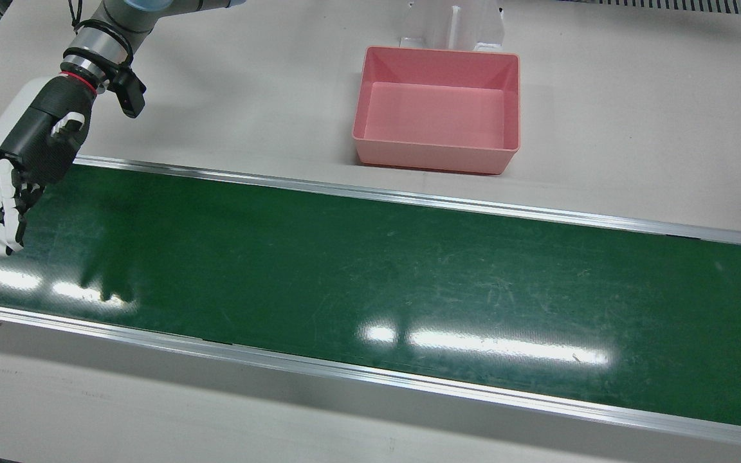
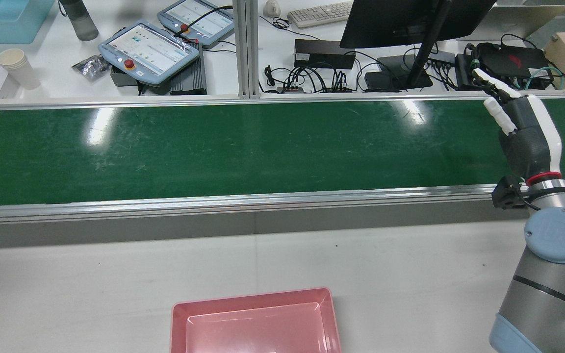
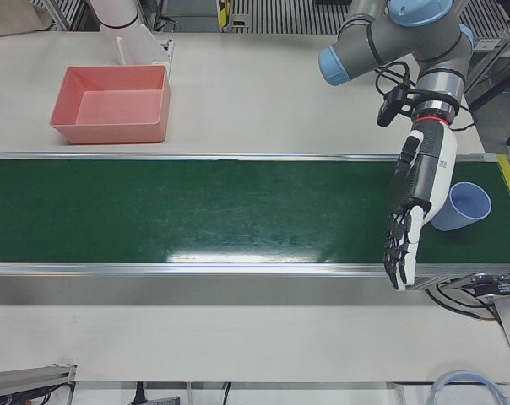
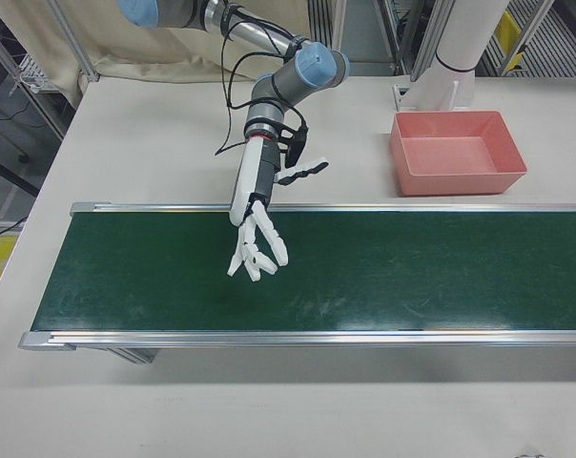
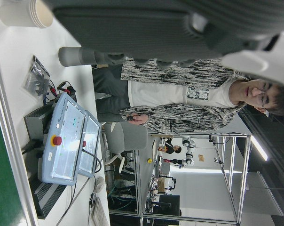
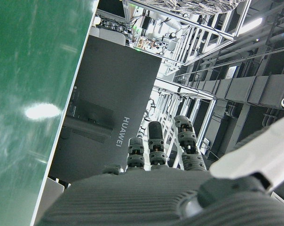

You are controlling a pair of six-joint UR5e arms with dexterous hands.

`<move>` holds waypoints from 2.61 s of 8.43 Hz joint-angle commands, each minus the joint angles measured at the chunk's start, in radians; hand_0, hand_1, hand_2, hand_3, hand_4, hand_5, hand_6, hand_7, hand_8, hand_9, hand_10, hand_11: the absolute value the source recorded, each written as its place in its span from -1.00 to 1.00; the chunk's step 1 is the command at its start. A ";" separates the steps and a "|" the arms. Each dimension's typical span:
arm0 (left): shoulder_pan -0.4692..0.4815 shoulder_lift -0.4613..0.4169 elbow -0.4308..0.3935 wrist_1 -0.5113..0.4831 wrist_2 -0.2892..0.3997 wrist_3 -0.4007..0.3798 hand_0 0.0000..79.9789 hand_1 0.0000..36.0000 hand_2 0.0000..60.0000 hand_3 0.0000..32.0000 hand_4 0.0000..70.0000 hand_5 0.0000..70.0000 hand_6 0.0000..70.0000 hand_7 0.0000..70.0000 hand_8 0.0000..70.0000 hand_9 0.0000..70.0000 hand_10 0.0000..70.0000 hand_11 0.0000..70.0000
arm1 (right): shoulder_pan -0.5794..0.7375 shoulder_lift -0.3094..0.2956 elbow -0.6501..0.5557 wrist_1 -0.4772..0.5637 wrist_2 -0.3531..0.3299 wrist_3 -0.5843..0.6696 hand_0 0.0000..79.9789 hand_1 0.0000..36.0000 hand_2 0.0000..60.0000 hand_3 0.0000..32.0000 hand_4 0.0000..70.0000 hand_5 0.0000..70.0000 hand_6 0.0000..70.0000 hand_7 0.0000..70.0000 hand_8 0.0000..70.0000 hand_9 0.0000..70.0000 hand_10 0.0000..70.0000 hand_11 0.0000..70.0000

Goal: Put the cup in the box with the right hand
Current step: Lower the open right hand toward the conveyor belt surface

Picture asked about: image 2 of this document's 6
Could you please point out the dark grey water bottle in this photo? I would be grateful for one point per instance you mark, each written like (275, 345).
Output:
(80, 22)

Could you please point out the blue grey teach pendant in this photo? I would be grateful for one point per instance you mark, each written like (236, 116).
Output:
(147, 51)
(199, 19)

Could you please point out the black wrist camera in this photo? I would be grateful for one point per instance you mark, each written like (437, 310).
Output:
(507, 193)

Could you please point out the black multiport hub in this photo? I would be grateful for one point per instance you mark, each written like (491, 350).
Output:
(442, 59)

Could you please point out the stacked white paper cups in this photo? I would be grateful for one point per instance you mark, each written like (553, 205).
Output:
(20, 68)

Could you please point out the crumpled silver foil bag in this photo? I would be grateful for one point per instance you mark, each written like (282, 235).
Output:
(91, 67)

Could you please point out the small black power adapter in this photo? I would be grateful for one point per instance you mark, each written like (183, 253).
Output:
(378, 81)

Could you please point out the aluminium profile post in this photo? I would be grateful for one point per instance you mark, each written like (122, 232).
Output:
(246, 49)

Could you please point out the black ribbed electronics box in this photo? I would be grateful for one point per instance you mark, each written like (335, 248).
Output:
(192, 78)

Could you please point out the black rectangular dock box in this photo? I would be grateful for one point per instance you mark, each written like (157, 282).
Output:
(324, 54)

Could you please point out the pink plastic box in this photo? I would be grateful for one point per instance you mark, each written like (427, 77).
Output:
(253, 328)

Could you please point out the grey computer mouse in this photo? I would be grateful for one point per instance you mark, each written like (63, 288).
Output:
(272, 8)

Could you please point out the black computer monitor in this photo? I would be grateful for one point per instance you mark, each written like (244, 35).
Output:
(395, 22)

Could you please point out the white grey right robot hand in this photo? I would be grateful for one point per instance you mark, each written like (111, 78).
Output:
(532, 147)

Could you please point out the silver laptop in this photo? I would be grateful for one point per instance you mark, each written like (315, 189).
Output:
(523, 19)

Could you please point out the small grey usb hub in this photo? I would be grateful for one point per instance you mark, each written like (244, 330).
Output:
(291, 89)

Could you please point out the black monitor stand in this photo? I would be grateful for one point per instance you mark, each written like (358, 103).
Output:
(422, 68)

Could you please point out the black device with red logo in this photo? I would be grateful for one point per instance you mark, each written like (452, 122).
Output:
(513, 61)

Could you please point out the green conveyor belt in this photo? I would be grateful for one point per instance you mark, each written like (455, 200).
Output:
(263, 147)

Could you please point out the light blue plastic bin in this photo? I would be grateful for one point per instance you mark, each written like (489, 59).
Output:
(3, 24)

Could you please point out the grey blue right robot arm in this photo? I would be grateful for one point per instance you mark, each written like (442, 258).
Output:
(547, 294)

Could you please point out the white computer keyboard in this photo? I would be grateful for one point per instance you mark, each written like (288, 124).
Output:
(319, 14)

